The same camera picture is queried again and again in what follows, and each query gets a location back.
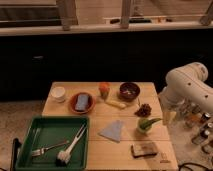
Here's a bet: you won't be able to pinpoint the blue grey towel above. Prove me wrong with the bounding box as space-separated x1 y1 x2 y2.
99 120 123 143

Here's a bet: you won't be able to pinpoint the black chair frame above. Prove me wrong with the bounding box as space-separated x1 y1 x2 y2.
10 138 21 171

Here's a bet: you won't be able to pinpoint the blue sponge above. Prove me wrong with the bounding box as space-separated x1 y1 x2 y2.
75 94 89 111

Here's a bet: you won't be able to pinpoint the yellow corn toy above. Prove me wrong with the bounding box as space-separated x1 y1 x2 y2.
105 100 126 109

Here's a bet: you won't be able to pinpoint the orange plate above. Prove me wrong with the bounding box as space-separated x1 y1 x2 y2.
69 92 95 114

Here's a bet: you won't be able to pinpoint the metal fork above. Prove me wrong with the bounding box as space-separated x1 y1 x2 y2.
31 140 69 157

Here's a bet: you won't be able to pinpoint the brown scrub sponge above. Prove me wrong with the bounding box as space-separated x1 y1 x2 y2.
131 142 158 158

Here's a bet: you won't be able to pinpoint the dark red bowl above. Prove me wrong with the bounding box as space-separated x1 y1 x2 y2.
119 82 140 101

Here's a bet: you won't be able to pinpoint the white dish brush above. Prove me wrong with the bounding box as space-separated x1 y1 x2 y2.
56 125 86 166

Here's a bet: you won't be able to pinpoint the white cup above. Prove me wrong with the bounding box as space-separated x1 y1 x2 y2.
50 87 66 102

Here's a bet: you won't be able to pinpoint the green plastic tray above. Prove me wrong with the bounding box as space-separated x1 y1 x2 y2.
15 116 89 171

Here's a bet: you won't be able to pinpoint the brown pine cone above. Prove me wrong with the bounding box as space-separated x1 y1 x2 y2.
135 103 152 117

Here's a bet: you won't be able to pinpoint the green plant in cup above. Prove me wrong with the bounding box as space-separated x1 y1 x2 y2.
137 117 161 134

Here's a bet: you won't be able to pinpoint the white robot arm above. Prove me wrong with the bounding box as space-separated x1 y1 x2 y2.
158 62 213 125

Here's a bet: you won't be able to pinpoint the orange carrot toy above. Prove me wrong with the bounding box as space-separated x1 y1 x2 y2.
99 82 110 100

